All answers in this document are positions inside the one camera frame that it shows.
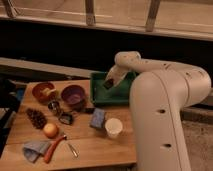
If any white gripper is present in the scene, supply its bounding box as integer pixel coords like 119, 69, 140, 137
105, 65, 129, 87

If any dark brown eraser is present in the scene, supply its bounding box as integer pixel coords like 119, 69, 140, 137
103, 79, 114, 89

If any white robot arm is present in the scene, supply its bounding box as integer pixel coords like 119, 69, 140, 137
106, 51, 211, 171

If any green plastic tray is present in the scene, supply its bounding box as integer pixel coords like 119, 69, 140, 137
90, 72, 136, 106

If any blue sponge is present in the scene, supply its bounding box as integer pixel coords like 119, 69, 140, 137
90, 108, 105, 129

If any purple bowl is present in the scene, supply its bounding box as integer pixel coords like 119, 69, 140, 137
61, 85, 86, 108

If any white paper cup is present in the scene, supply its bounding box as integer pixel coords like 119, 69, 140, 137
105, 118, 123, 139

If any black binder clip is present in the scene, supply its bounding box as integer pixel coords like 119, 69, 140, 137
59, 112, 74, 125

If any small metal cup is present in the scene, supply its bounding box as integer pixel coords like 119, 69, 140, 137
48, 101, 61, 116

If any wooden object in bowl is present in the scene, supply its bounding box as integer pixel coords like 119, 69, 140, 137
41, 88, 56, 96

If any orange bowl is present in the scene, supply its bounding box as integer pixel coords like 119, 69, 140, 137
32, 82, 58, 104

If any yellow apple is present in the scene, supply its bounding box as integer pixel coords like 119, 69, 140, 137
43, 123, 59, 138

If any small metal tool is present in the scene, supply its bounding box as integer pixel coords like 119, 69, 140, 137
68, 143, 79, 158

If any brown pine cone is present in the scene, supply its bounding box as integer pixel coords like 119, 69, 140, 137
26, 108, 47, 129

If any blue grey cloth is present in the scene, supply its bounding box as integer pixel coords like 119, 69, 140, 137
22, 140, 51, 163

